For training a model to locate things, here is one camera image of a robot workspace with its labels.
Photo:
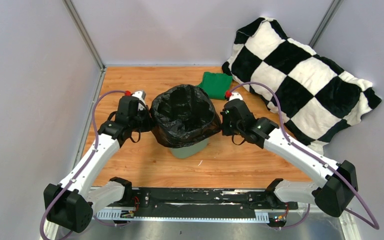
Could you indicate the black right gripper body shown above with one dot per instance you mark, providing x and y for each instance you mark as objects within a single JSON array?
[{"x": 229, "y": 128}]

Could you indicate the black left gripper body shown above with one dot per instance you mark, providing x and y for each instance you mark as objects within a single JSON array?
[{"x": 141, "y": 123}]

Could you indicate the black plastic trash bag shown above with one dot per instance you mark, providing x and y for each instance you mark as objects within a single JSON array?
[{"x": 183, "y": 116}]

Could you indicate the green plastic trash bin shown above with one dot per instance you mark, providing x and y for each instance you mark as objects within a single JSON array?
[{"x": 188, "y": 151}]

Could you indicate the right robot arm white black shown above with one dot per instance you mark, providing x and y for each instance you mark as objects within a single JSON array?
[{"x": 333, "y": 184}]

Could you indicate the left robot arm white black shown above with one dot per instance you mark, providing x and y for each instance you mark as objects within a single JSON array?
[{"x": 92, "y": 165}]

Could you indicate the folded green cloth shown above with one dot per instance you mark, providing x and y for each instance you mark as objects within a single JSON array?
[{"x": 215, "y": 84}]

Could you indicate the black white checkered pillow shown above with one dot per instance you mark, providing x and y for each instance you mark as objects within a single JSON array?
[{"x": 315, "y": 96}]

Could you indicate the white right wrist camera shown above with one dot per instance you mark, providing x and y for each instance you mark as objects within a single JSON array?
[{"x": 235, "y": 96}]

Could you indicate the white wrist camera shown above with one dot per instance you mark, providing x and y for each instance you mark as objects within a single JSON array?
[
  {"x": 235, "y": 96},
  {"x": 141, "y": 95}
]

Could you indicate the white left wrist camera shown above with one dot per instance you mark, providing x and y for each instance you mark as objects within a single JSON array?
[{"x": 141, "y": 95}]

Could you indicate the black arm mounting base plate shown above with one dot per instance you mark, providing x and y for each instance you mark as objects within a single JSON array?
[{"x": 196, "y": 205}]

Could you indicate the aluminium frame rail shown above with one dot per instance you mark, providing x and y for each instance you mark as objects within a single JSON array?
[{"x": 305, "y": 223}]

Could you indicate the left corner aluminium post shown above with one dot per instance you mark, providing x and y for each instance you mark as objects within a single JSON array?
[{"x": 72, "y": 10}]

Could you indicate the corner aluminium post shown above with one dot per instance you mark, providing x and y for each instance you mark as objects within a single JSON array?
[
  {"x": 325, "y": 21},
  {"x": 72, "y": 10}
]

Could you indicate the right corner aluminium post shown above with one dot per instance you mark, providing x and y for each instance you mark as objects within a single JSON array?
[{"x": 325, "y": 21}]

